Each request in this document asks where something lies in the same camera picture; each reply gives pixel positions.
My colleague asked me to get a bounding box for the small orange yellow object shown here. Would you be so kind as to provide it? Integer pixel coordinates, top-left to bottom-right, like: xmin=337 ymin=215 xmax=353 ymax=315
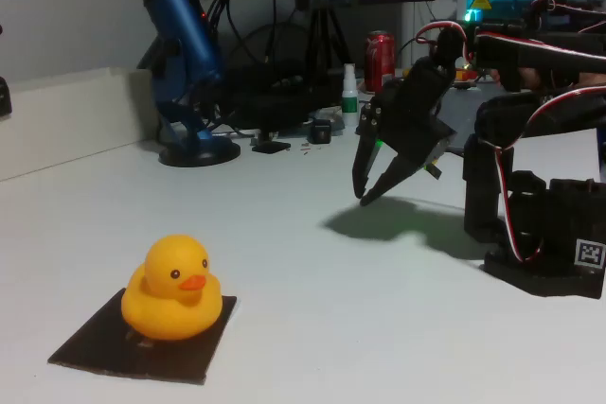
xmin=453 ymin=68 xmax=478 ymax=89

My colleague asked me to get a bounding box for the white green spray bottle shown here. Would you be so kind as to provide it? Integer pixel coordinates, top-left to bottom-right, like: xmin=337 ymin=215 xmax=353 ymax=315
xmin=340 ymin=62 xmax=360 ymax=127

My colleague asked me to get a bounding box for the yellow rubber duck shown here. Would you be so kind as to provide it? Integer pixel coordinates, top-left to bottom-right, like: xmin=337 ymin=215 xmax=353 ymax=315
xmin=120 ymin=233 xmax=223 ymax=342

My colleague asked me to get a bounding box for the black hanging cable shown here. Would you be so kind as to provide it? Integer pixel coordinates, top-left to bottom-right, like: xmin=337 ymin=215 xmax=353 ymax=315
xmin=262 ymin=0 xmax=280 ymax=64

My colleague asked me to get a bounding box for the white box ledge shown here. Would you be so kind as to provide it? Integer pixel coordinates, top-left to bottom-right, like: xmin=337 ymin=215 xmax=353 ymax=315
xmin=0 ymin=67 xmax=160 ymax=183

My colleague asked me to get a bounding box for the white fiducial marker tag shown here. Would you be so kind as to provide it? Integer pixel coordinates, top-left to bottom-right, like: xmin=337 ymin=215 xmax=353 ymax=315
xmin=574 ymin=237 xmax=606 ymax=269

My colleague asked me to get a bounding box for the small black flat stand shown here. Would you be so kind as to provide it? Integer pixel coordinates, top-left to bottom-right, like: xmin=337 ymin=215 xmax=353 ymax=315
xmin=250 ymin=129 xmax=293 ymax=154

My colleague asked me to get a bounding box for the red soda can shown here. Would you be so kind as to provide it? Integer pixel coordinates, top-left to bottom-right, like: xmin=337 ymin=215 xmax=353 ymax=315
xmin=365 ymin=29 xmax=397 ymax=94

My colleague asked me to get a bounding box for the black cardboard square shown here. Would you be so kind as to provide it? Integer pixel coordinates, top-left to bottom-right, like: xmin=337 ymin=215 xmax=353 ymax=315
xmin=46 ymin=288 xmax=238 ymax=384

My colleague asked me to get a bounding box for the blue desktop microphone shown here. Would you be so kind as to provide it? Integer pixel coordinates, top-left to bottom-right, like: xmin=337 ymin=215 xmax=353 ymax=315
xmin=134 ymin=0 xmax=242 ymax=168

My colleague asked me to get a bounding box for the small black cube device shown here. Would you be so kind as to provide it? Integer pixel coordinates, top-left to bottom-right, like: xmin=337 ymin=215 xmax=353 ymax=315
xmin=307 ymin=118 xmax=332 ymax=144

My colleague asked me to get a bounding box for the black electronic desk equipment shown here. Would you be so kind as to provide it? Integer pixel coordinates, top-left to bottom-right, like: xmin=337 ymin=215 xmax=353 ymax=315
xmin=220 ymin=61 xmax=345 ymax=133

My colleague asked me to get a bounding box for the dark grey laptop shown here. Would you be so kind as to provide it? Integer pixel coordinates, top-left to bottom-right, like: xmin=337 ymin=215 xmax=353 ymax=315
xmin=437 ymin=89 xmax=493 ymax=157

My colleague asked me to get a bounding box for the black object at table edge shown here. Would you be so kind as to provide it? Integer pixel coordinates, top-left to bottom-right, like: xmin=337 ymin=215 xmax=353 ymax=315
xmin=0 ymin=76 xmax=13 ymax=117

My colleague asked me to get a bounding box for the person's right hand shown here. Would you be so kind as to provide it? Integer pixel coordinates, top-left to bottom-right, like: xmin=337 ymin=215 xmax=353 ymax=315
xmin=490 ymin=67 xmax=542 ymax=91

